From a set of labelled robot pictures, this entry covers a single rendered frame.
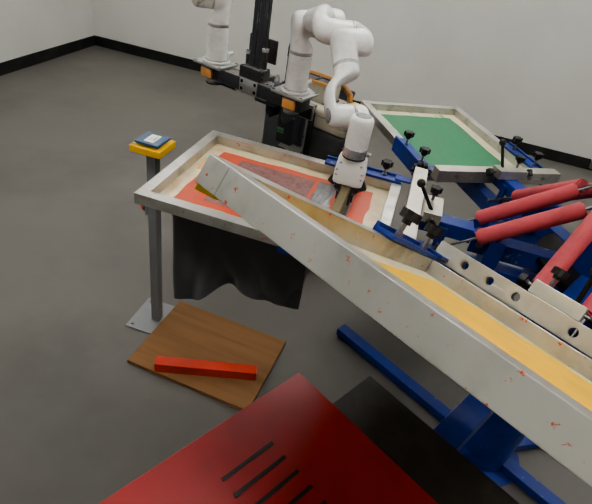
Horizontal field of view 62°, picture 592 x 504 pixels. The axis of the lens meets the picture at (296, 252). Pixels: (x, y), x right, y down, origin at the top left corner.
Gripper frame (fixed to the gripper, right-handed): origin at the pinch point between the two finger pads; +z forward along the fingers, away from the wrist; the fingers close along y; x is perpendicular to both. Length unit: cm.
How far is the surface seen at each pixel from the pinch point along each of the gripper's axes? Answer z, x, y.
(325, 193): 5.7, -9.3, 7.7
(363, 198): 6.0, -14.1, -5.7
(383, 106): 4, -113, 2
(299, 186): 6.0, -9.7, 17.7
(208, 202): 6.1, 17.2, 41.3
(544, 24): -18, -380, -103
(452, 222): -2.5, 1.4, -35.9
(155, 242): 52, -10, 77
